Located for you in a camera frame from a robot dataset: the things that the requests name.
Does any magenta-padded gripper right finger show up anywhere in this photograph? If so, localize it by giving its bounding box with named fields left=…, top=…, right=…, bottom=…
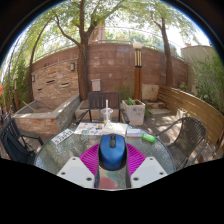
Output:
left=124, top=143, right=169, bottom=190

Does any thin leaning tree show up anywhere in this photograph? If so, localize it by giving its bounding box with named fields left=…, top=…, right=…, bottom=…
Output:
left=26, top=19, right=51, bottom=103

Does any dark wicker metal chair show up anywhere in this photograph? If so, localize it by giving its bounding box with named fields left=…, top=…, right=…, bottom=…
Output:
left=154, top=116, right=208, bottom=172

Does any pale stone block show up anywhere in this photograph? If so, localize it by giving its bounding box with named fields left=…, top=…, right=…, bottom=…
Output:
left=141, top=83, right=160, bottom=102

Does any dark slatted wooden chair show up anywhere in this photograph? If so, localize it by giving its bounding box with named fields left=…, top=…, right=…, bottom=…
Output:
left=79, top=91, right=131, bottom=124

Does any large forked tree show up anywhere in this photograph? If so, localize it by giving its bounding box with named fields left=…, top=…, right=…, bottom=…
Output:
left=49, top=0, right=111, bottom=101

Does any straight slim tree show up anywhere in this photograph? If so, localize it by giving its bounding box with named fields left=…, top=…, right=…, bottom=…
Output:
left=146, top=13, right=178, bottom=88

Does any grey wall box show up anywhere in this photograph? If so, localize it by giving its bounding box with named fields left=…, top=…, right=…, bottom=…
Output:
left=91, top=78, right=102, bottom=92

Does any green cylindrical tube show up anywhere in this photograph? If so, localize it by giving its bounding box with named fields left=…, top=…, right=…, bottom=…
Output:
left=141, top=132, right=157, bottom=143

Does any clear plastic cup with straw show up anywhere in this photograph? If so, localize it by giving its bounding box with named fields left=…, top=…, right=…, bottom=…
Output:
left=100, top=99, right=114, bottom=126

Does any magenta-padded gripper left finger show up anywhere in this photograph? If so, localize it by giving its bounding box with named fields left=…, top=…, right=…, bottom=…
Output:
left=56, top=143, right=101, bottom=190

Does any black and white printed card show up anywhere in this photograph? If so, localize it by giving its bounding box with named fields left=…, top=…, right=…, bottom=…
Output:
left=51, top=129, right=75, bottom=146

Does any wooden slatted fence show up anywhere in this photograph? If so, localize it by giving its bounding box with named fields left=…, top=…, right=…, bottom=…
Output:
left=157, top=85, right=224, bottom=148

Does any blue computer mouse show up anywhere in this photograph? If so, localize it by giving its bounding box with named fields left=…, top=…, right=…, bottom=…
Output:
left=98, top=133, right=128, bottom=172

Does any wooden garden lamp post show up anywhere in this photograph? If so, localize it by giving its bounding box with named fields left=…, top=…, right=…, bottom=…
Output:
left=132, top=42, right=144, bottom=101

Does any black folding chair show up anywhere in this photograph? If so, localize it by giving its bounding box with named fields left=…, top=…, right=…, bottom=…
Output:
left=0, top=118, right=44, bottom=165

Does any stone raised bed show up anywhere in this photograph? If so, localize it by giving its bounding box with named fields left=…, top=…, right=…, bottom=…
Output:
left=13, top=94, right=82, bottom=136

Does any small pale book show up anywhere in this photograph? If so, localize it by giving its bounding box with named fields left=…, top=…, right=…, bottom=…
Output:
left=125, top=128, right=145, bottom=138

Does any white square planter with plant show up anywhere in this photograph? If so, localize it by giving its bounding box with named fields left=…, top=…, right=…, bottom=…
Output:
left=121, top=97, right=147, bottom=126

